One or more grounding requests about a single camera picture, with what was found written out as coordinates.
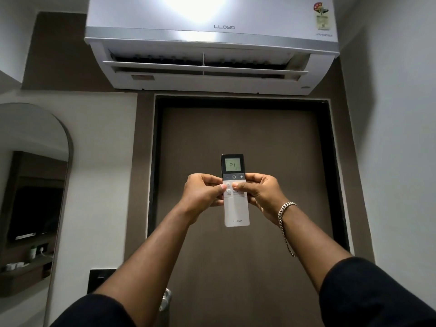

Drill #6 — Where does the person's right hand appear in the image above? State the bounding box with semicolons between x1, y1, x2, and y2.
232;172;290;226

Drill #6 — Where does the person's left hand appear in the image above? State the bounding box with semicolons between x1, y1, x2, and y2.
178;173;227;225

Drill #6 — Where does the white air conditioner remote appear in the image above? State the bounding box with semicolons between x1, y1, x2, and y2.
221;154;250;228

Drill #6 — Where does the person's right forearm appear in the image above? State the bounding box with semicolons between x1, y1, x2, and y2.
279;203;353;292

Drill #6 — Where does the person's left forearm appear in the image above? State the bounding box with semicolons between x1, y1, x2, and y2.
93;204;198;327

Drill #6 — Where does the brown wooden door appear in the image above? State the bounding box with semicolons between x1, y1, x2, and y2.
147;95;351;327

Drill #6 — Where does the round energy rating sticker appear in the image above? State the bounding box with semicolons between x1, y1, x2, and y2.
313;1;334;38

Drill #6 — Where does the silver chain bracelet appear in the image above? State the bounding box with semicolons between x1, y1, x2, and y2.
278;201;299;258

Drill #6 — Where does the silver door handle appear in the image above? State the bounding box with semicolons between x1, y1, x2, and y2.
159;288;173;312

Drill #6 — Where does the black wall switch plate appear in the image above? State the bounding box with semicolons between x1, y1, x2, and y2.
87;268;118;294

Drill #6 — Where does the white wall air conditioner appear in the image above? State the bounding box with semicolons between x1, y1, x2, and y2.
84;0;340;96

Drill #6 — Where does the arched wall mirror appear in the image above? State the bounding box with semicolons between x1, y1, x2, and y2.
0;103;73;327

